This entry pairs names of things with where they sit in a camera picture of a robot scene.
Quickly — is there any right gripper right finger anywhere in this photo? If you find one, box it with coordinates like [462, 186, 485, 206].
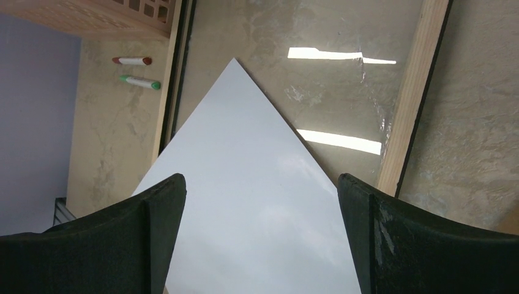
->
[338, 173, 518, 293]

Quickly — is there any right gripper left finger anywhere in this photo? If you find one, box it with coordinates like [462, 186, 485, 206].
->
[1, 173, 187, 293]

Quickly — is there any landscape photo print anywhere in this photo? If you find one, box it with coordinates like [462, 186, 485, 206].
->
[136, 59, 360, 293]

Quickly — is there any wooden picture frame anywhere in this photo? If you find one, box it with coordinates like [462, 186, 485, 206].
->
[161, 1, 452, 195]

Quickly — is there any clear acrylic sheet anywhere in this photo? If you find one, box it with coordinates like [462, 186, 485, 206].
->
[174, 0, 425, 187]

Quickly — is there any green capped white marker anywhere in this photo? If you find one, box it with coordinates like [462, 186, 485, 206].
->
[119, 75, 162, 90]

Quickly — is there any red capped white marker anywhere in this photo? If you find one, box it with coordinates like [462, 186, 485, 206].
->
[112, 57, 152, 66]

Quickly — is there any orange perforated organizer rack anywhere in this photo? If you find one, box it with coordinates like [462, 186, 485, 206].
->
[1, 0, 181, 40]

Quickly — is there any aluminium rail frame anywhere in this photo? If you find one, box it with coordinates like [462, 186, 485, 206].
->
[53, 197, 76, 226]

